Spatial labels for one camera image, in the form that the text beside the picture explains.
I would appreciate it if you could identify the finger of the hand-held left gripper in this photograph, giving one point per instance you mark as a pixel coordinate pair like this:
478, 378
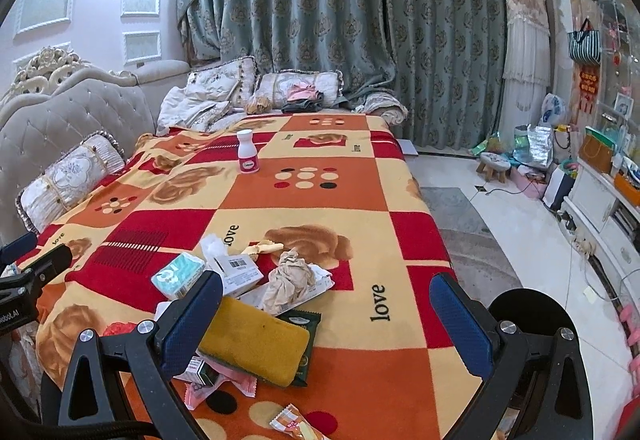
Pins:
12, 252
52, 262

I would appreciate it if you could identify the white quilted bedding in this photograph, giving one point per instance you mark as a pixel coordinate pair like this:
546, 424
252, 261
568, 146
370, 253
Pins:
185, 112

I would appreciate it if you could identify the white television cabinet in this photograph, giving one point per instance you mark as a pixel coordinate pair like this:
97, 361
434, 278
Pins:
595, 200

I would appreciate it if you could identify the red orange patterned blanket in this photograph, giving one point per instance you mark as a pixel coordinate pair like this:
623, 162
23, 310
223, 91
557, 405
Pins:
300, 200

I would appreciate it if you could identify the striped tote bag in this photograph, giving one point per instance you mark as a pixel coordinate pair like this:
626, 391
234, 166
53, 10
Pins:
585, 47

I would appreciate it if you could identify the white blue plastic bag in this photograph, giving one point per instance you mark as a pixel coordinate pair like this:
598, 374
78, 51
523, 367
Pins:
552, 109

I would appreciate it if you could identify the tan paper gift bag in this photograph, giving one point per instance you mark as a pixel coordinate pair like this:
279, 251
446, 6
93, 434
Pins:
595, 149

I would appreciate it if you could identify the pink plastic toy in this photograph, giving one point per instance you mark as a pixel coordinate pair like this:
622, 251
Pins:
629, 325

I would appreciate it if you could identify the white cardboard box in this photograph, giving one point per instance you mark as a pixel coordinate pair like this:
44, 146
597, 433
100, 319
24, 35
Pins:
407, 147

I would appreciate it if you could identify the grey rug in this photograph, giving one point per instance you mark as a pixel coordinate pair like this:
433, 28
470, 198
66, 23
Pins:
460, 230

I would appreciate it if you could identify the cream wooden stick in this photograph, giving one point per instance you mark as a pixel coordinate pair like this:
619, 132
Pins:
262, 247

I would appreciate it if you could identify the pink flat box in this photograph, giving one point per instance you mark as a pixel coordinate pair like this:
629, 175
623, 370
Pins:
530, 185

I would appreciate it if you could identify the silver foil bag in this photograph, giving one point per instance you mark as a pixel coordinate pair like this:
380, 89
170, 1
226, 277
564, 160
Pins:
540, 144

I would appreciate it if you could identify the orange box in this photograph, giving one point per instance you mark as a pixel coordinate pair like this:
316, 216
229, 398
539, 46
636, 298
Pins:
627, 182

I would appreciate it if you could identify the black trash bin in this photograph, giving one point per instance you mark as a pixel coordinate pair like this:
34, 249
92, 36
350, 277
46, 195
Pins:
537, 307

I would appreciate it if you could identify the green colourful bag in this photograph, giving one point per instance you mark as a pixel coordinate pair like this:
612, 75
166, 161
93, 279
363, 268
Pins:
487, 144

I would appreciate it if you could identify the pink folded clothes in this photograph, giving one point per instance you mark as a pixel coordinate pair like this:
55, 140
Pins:
302, 92

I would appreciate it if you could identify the small green white box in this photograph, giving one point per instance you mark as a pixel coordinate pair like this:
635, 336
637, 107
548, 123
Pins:
200, 370

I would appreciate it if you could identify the grey tufted sofa back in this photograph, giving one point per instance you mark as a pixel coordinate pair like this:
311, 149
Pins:
75, 109

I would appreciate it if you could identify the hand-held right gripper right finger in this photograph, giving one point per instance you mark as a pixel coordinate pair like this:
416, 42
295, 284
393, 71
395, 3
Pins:
457, 325

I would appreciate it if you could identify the beige sofa armrest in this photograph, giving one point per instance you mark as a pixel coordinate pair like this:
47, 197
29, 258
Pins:
385, 107

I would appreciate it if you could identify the small wooden stool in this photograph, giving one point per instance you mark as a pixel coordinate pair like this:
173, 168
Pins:
492, 162

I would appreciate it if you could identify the brown paper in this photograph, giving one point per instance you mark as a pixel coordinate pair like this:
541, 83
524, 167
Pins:
287, 285

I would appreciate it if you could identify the red hanging decoration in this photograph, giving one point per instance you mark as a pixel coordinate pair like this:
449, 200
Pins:
587, 84

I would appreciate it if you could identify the pale yellow paper slip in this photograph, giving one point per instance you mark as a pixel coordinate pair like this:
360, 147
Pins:
595, 292

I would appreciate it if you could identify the embroidered fringed cushion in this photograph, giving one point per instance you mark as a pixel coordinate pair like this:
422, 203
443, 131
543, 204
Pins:
215, 79
275, 84
70, 174

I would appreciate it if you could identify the pink wrapper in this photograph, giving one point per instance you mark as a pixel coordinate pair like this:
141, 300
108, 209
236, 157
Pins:
240, 382

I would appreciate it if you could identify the orange snack wrapper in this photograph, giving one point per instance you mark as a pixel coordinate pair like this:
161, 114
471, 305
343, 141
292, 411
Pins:
295, 422

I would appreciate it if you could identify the white shopping bag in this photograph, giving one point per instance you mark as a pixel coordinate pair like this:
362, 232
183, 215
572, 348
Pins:
557, 190

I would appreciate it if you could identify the white bottle pink label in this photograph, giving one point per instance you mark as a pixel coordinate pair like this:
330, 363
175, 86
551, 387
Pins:
247, 154

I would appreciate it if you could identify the teal tissue pack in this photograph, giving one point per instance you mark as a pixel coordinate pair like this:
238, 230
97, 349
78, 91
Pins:
175, 277

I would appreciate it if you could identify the green patterned curtain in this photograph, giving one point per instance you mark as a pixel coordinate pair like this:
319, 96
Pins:
325, 9

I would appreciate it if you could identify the lace covered air conditioner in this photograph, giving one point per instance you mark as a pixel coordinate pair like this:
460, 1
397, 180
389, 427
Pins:
525, 49

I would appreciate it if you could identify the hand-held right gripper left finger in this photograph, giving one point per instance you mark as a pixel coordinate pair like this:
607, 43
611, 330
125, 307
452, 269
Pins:
192, 320

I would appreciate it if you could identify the white barcode box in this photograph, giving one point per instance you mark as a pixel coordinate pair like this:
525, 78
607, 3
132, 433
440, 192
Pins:
240, 275

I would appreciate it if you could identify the yellow sponge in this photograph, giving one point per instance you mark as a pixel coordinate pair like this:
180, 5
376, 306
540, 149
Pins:
255, 340

